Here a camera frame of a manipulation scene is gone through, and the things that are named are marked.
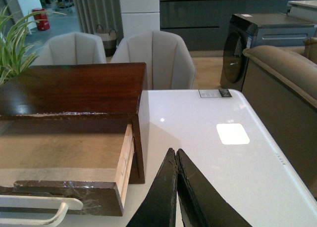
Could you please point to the woven basket with handles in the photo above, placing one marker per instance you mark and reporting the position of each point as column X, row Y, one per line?
column 109, row 38

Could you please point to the white metal drawer handle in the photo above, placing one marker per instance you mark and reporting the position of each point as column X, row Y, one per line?
column 61, row 204

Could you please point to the tan sofa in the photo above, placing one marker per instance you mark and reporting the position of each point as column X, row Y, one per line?
column 281, row 86

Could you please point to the beige chair right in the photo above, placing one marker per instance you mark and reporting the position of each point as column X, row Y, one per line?
column 169, row 63

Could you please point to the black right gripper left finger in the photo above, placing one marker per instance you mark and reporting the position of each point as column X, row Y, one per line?
column 159, row 206

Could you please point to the beige chair left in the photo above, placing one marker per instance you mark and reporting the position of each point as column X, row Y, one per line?
column 74, row 48

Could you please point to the white pillar cabinet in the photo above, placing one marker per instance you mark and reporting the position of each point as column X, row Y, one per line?
column 139, row 16

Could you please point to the black white table label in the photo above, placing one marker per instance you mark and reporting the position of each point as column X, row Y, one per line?
column 215, row 93

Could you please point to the dark wooden drawer cabinet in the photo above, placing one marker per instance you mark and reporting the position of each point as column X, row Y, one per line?
column 93, row 91

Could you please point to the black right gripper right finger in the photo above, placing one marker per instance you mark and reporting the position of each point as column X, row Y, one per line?
column 200, row 203

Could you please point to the beige chair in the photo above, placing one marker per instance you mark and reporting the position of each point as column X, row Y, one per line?
column 169, row 63
column 74, row 48

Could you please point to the green striped spider plant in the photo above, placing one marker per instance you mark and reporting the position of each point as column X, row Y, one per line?
column 15, row 54

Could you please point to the grey kitchen counter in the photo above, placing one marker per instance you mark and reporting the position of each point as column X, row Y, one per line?
column 203, row 24

